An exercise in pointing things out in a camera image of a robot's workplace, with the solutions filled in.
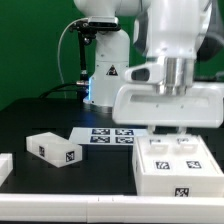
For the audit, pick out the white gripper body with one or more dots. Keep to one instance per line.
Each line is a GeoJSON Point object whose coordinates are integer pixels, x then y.
{"type": "Point", "coordinates": [201, 106]}

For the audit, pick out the small white cabinet panel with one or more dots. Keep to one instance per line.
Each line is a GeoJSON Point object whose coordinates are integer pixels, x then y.
{"type": "Point", "coordinates": [154, 155]}

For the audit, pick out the large white cabinet body box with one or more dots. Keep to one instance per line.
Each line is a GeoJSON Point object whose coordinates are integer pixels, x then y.
{"type": "Point", "coordinates": [177, 184]}

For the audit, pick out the white cabinet drawer box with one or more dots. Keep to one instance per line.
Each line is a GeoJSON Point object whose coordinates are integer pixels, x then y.
{"type": "Point", "coordinates": [54, 149]}

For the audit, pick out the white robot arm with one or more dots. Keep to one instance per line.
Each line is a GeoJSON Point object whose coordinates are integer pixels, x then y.
{"type": "Point", "coordinates": [145, 58]}

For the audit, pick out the white marker sheet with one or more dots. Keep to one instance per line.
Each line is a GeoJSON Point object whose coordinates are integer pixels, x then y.
{"type": "Point", "coordinates": [106, 136]}

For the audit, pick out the white front rail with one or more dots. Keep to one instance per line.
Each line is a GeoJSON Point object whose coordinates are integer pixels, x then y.
{"type": "Point", "coordinates": [111, 209]}

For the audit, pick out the black camera on stand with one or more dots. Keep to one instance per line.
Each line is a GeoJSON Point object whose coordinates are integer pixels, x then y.
{"type": "Point", "coordinates": [87, 29]}

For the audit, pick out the white left rail piece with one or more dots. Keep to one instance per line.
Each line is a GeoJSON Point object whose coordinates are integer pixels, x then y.
{"type": "Point", "coordinates": [6, 166]}

